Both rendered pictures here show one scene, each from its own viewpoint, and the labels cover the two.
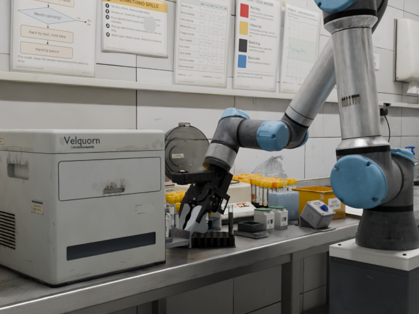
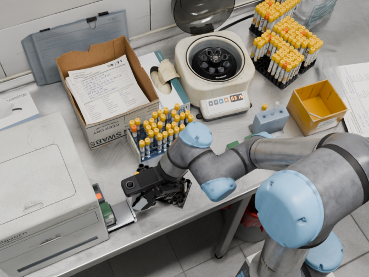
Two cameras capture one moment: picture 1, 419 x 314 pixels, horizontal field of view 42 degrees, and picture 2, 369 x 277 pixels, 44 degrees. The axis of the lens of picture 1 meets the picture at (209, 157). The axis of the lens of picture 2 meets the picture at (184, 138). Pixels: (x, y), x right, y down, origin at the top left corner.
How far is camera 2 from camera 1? 133 cm
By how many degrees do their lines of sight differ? 58
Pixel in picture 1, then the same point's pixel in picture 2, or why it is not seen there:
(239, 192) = (235, 87)
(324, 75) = not seen: hidden behind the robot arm
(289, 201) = (274, 123)
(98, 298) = not seen: outside the picture
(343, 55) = (272, 245)
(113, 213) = (53, 246)
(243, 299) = not seen: hidden behind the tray
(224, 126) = (179, 150)
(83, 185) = (19, 250)
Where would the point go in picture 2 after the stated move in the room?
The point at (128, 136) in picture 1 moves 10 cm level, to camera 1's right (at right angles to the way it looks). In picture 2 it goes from (56, 218) to (96, 233)
